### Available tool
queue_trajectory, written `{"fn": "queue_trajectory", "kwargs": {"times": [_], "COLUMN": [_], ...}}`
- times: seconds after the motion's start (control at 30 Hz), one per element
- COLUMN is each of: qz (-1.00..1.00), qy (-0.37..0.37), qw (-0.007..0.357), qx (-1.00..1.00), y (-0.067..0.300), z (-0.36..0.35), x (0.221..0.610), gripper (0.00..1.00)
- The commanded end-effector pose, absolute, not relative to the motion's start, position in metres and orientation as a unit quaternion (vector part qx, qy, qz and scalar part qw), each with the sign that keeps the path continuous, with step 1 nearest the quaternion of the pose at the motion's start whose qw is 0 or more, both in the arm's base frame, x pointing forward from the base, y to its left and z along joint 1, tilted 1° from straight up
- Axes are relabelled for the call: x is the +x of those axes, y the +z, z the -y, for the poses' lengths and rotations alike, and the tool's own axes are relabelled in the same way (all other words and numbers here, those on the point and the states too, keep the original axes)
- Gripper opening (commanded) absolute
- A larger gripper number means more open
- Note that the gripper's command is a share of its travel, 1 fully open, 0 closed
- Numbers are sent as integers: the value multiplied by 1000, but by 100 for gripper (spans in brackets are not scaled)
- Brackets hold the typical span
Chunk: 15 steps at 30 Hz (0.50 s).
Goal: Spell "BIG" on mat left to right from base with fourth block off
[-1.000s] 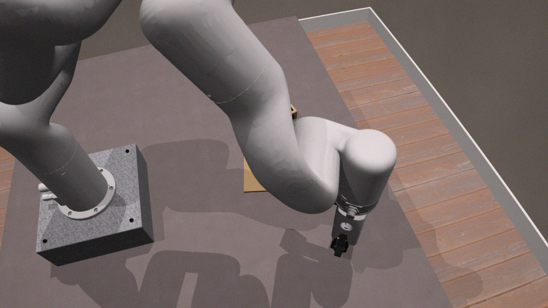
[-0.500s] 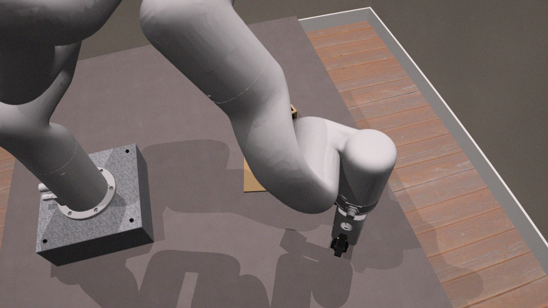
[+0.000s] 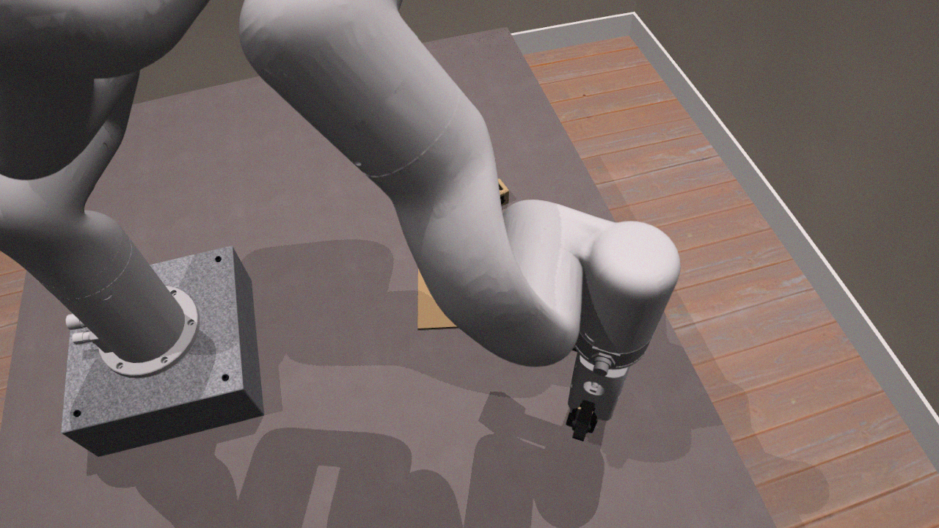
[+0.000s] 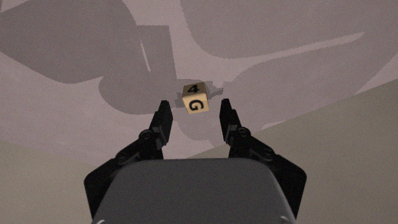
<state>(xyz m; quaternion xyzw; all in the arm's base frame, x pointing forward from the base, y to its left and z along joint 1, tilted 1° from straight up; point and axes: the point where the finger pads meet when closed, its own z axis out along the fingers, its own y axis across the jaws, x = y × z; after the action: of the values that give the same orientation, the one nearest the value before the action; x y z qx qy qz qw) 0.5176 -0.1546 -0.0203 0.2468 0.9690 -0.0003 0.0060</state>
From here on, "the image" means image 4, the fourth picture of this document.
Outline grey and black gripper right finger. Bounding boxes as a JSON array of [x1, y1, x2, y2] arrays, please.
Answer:
[[220, 98, 307, 220]]

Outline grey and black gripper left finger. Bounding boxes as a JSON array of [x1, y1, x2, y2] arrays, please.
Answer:
[[84, 100, 173, 220]]

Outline beige letter block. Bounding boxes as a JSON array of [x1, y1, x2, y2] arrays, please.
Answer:
[[182, 82, 209, 114]]

